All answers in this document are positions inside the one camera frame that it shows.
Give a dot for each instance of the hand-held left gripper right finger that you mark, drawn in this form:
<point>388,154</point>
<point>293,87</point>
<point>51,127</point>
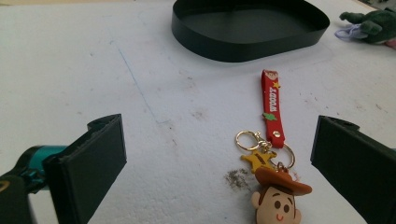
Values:
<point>355,161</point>

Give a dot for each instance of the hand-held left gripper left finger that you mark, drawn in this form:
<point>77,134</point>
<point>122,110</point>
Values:
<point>87,168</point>

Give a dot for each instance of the black shallow tray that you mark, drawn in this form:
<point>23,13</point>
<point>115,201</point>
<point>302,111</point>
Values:
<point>249,31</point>

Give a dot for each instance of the green plush toy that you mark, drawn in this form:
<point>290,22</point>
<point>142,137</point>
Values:
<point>373,26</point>

